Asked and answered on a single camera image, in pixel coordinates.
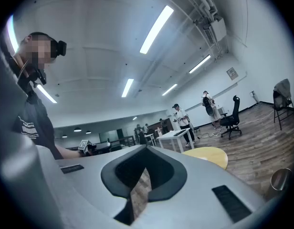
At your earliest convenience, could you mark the yellow round table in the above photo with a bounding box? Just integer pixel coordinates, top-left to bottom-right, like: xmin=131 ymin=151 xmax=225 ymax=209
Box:
xmin=181 ymin=146 xmax=229 ymax=170

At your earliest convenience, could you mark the wall electrical panel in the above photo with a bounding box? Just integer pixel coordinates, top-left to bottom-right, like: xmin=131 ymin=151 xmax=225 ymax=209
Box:
xmin=226 ymin=67 xmax=238 ymax=81

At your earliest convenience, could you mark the ceiling light tube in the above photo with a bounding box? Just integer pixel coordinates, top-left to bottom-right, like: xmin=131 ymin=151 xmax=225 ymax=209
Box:
xmin=121 ymin=78 xmax=135 ymax=98
xmin=139 ymin=5 xmax=174 ymax=54
xmin=36 ymin=84 xmax=57 ymax=104
xmin=189 ymin=54 xmax=211 ymax=74
xmin=162 ymin=83 xmax=178 ymax=96
xmin=6 ymin=15 xmax=19 ymax=54

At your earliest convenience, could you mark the black office chair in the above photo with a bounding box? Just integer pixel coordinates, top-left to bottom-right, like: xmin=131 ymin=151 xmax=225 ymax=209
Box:
xmin=220 ymin=95 xmax=242 ymax=140

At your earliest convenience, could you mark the black folding chair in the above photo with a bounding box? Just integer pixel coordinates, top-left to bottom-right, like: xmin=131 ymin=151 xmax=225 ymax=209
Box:
xmin=273 ymin=89 xmax=294 ymax=131

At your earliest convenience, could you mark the black head camera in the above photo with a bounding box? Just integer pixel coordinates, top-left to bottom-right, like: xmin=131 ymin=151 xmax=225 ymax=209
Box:
xmin=55 ymin=40 xmax=67 ymax=57

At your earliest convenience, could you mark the metal cup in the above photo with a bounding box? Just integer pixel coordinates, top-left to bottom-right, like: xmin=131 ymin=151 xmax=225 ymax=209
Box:
xmin=263 ymin=167 xmax=293 ymax=200

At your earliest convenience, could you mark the person's dark t-shirt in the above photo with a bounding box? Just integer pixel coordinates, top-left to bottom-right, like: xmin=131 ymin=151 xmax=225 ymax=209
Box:
xmin=12 ymin=89 xmax=64 ymax=161

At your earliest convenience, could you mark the black chest camera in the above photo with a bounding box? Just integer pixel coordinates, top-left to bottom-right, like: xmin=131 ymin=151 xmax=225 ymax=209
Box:
xmin=27 ymin=67 xmax=47 ymax=88

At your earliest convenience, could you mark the white square table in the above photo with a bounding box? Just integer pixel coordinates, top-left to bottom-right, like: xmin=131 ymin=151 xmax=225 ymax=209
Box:
xmin=156 ymin=127 xmax=195 ymax=152

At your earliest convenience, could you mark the person's left forearm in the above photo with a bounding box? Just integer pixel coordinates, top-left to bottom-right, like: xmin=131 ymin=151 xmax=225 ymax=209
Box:
xmin=55 ymin=144 xmax=81 ymax=160

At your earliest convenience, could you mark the white ceiling air conditioner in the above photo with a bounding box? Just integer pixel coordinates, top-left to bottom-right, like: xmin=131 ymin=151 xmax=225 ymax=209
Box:
xmin=203 ymin=17 xmax=227 ymax=45

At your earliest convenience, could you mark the grey jacket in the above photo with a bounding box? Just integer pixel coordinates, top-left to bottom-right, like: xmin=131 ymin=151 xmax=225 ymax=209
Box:
xmin=273 ymin=78 xmax=292 ymax=109

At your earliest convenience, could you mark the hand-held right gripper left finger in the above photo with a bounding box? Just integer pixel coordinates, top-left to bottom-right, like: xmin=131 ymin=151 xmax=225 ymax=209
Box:
xmin=56 ymin=144 xmax=148 ymax=229

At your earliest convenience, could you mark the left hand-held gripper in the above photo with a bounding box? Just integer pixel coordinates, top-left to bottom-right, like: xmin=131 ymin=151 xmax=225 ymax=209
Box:
xmin=77 ymin=139 xmax=98 ymax=156

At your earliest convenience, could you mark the person's head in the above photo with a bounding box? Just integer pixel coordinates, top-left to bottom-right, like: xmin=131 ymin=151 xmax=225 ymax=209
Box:
xmin=12 ymin=31 xmax=59 ymax=71

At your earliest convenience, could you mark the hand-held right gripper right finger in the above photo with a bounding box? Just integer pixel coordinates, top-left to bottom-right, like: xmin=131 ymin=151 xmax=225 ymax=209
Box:
xmin=136 ymin=145 xmax=267 ymax=229

